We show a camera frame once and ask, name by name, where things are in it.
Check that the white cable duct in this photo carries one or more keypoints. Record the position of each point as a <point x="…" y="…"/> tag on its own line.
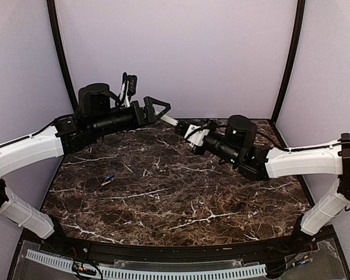
<point x="68" y="265"/>

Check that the white remote control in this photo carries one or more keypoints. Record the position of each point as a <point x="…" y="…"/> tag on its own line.
<point x="169" y="119"/>

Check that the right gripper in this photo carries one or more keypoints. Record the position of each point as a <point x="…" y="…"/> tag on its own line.
<point x="196" y="151"/>

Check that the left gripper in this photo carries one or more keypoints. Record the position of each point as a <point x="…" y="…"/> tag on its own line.
<point x="139" y="120"/>

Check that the black front rail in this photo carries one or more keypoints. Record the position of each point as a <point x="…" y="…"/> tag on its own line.
<point x="269" y="250"/>

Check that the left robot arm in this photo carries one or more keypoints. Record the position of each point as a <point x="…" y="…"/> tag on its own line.
<point x="100" y="113"/>

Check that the black frame post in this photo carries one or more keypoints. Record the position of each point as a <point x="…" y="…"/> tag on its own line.
<point x="290" y="61"/>
<point x="56" y="34"/>

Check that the left black frame post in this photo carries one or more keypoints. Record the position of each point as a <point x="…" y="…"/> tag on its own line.
<point x="56" y="34"/>

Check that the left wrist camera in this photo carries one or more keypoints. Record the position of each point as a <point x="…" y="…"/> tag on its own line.
<point x="128" y="89"/>

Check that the right black frame post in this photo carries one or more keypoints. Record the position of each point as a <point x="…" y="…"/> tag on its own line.
<point x="290" y="61"/>

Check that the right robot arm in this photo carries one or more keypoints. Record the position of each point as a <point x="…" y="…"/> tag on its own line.
<point x="236" y="146"/>

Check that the blue battery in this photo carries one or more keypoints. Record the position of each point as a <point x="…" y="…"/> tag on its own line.
<point x="110" y="177"/>

